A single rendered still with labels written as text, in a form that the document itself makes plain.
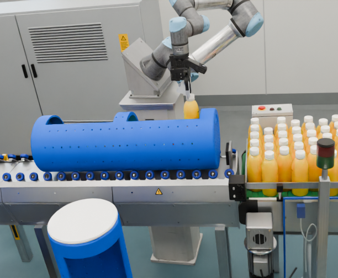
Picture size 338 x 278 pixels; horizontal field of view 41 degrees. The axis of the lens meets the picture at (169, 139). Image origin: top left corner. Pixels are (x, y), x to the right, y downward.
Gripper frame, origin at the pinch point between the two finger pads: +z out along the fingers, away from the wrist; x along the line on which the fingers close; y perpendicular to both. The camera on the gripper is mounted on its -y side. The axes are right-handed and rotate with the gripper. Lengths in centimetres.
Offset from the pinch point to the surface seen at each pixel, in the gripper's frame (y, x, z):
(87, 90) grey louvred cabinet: 113, -151, 56
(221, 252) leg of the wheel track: -10, 16, 81
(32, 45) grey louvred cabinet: 155, -154, 15
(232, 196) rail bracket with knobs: -19, 30, 36
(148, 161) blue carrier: 18.9, 19.7, 23.6
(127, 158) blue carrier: 28.1, 20.1, 21.5
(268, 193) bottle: -35, 26, 37
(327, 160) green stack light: -55, 45, 9
